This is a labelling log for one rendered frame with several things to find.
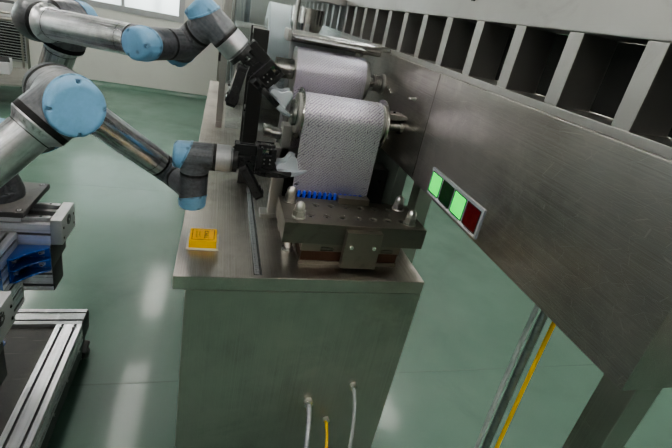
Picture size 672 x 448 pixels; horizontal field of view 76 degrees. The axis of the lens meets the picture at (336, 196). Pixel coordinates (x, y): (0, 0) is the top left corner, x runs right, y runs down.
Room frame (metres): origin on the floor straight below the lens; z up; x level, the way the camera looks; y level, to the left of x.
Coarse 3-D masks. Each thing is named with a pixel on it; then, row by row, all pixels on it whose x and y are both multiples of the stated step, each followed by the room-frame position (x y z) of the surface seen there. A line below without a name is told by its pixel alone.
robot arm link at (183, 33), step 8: (184, 24) 1.11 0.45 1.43; (176, 32) 1.07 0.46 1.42; (184, 32) 1.10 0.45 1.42; (184, 40) 1.08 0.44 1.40; (192, 40) 1.10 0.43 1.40; (184, 48) 1.08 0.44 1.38; (192, 48) 1.11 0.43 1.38; (200, 48) 1.12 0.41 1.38; (176, 56) 1.06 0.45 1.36; (184, 56) 1.09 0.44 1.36; (192, 56) 1.12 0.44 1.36; (176, 64) 1.12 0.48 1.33; (184, 64) 1.14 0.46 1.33
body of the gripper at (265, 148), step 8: (240, 144) 1.10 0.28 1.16; (248, 144) 1.12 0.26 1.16; (256, 144) 1.13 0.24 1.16; (264, 144) 1.15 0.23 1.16; (272, 144) 1.16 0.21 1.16; (240, 152) 1.10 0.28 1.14; (248, 152) 1.11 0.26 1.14; (256, 152) 1.11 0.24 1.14; (264, 152) 1.12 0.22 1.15; (272, 152) 1.11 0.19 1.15; (240, 160) 1.11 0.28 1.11; (248, 160) 1.11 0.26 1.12; (256, 160) 1.10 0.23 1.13; (264, 160) 1.11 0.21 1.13; (272, 160) 1.12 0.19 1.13; (232, 168) 1.08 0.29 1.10; (256, 168) 1.10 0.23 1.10; (264, 168) 1.11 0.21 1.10; (272, 168) 1.12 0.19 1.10; (264, 176) 1.10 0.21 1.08
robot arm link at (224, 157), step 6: (222, 144) 1.11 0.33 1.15; (222, 150) 1.08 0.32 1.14; (228, 150) 1.09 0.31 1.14; (216, 156) 1.06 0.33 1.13; (222, 156) 1.07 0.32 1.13; (228, 156) 1.08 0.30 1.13; (216, 162) 1.06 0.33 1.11; (222, 162) 1.07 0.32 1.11; (228, 162) 1.07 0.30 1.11; (216, 168) 1.07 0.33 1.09; (222, 168) 1.07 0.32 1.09; (228, 168) 1.08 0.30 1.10
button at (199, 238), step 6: (192, 228) 1.02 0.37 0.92; (198, 228) 1.02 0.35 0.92; (192, 234) 0.99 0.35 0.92; (198, 234) 0.99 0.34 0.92; (204, 234) 1.00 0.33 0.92; (210, 234) 1.00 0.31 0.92; (216, 234) 1.01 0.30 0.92; (192, 240) 0.96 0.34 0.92; (198, 240) 0.96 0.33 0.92; (204, 240) 0.97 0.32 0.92; (210, 240) 0.97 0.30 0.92; (216, 240) 0.98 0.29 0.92; (192, 246) 0.96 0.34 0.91; (198, 246) 0.96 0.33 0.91; (204, 246) 0.97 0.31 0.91; (210, 246) 0.97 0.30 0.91
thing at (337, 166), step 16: (304, 144) 1.17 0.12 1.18; (320, 144) 1.18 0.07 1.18; (336, 144) 1.20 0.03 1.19; (352, 144) 1.21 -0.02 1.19; (368, 144) 1.23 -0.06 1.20; (304, 160) 1.17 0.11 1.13; (320, 160) 1.18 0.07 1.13; (336, 160) 1.20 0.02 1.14; (352, 160) 1.21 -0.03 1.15; (368, 160) 1.23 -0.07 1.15; (304, 176) 1.17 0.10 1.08; (320, 176) 1.19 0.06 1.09; (336, 176) 1.20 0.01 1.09; (352, 176) 1.22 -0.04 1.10; (368, 176) 1.23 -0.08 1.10; (336, 192) 1.20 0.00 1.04; (352, 192) 1.22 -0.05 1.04
